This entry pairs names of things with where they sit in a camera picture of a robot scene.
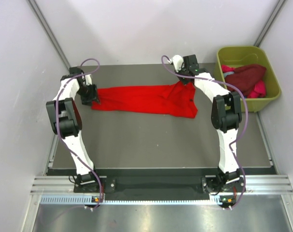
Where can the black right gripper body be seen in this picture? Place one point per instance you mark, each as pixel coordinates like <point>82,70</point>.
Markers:
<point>183,72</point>

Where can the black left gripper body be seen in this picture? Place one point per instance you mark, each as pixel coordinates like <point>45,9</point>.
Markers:
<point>88,93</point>

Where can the red t shirt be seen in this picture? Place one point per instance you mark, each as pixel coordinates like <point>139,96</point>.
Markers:
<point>175,100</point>

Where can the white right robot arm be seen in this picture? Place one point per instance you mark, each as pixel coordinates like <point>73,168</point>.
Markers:
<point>226,115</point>

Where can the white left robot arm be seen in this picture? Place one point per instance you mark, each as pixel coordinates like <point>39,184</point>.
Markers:
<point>67,124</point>

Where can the maroon shirt in bin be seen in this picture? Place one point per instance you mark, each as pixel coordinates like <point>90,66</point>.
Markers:
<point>245,78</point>

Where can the olive green plastic bin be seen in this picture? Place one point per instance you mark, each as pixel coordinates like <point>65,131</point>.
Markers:
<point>248,69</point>

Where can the pink shirt in bin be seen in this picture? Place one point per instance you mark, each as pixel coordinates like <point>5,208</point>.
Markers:
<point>257,89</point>

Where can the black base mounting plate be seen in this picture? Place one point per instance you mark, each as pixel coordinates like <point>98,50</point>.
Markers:
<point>160,184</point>

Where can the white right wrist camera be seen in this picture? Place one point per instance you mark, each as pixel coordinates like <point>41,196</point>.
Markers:
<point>178,62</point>

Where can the aluminium front rail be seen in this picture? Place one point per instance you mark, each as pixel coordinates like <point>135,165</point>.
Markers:
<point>59,190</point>

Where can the aluminium frame post left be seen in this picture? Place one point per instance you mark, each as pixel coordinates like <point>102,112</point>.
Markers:
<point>48,31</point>

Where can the aluminium frame post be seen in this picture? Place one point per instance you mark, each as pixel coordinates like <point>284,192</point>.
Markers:
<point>48,31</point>
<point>269,22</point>

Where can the aluminium frame post right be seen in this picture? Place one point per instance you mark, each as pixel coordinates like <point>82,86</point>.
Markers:
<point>269,22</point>

